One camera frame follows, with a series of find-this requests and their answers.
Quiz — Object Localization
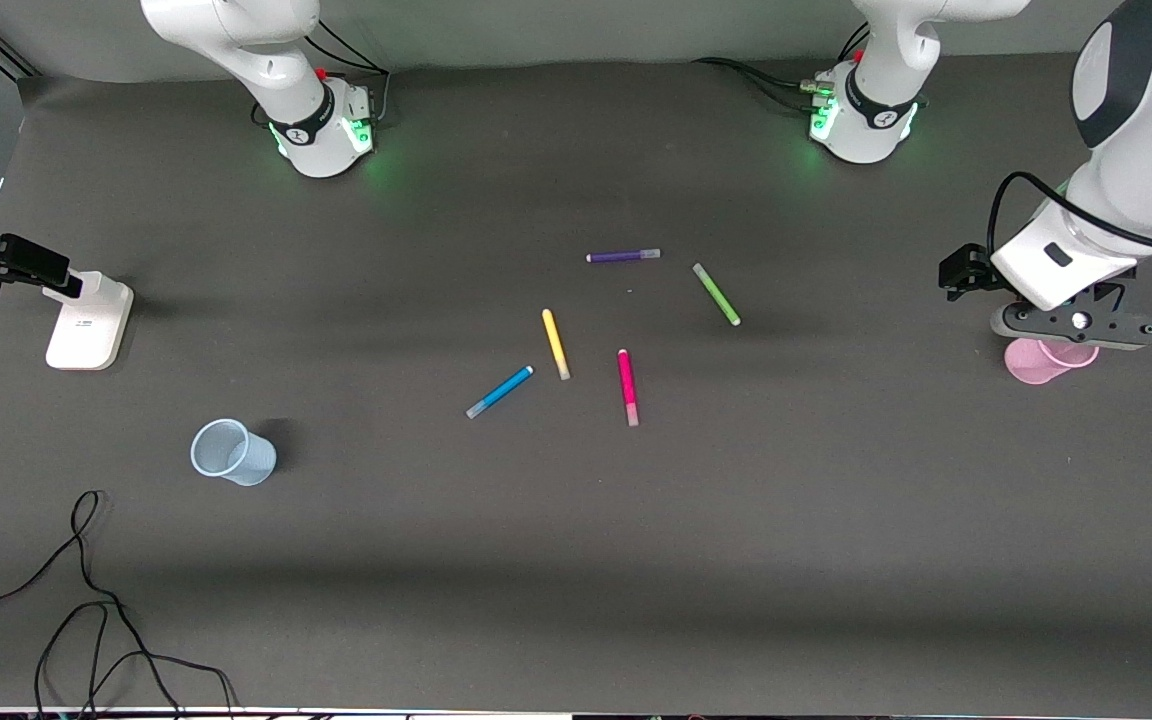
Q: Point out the pink marker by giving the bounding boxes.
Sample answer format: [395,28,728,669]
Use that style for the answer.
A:
[617,348,640,428]

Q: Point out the blue marker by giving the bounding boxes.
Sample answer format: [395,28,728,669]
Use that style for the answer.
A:
[466,365,535,420]

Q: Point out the white stand with base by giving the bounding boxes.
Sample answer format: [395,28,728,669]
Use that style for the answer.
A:
[0,205,135,371]

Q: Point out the translucent pink plastic cup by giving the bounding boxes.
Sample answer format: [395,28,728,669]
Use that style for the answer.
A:
[1004,338,1100,386]

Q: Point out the translucent blue plastic cup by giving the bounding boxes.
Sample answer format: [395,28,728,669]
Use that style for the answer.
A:
[190,418,278,487]

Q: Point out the green marker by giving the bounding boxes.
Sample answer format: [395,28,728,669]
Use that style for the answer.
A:
[692,262,742,327]

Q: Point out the yellow marker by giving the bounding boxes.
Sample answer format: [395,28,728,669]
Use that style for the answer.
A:
[541,308,572,381]

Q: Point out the black left arm wrist cable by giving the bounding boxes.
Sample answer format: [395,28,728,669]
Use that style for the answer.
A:
[986,172,1152,259]

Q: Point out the loose black table cable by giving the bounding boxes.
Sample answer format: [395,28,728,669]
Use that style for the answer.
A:
[0,490,237,720]

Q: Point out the black left arm base cables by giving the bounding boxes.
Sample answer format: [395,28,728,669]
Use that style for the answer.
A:
[691,25,872,116]

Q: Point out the black arm base cables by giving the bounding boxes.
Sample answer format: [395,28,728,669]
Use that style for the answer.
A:
[251,20,392,129]
[691,25,872,116]

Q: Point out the black right arm base cables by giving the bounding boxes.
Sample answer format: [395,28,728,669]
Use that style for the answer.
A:
[251,20,392,129]

